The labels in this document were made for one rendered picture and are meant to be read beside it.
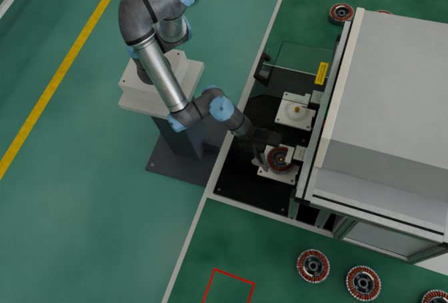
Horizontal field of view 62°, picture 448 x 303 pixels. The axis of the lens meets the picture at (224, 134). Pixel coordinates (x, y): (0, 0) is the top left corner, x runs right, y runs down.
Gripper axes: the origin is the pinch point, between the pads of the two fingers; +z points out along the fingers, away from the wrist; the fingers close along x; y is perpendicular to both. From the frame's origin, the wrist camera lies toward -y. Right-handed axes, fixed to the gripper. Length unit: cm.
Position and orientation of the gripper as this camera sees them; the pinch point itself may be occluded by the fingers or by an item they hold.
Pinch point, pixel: (275, 154)
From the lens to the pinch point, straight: 143.8
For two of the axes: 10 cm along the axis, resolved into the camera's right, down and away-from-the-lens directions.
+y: -7.5, -0.1, 6.7
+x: -3.4, 8.7, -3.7
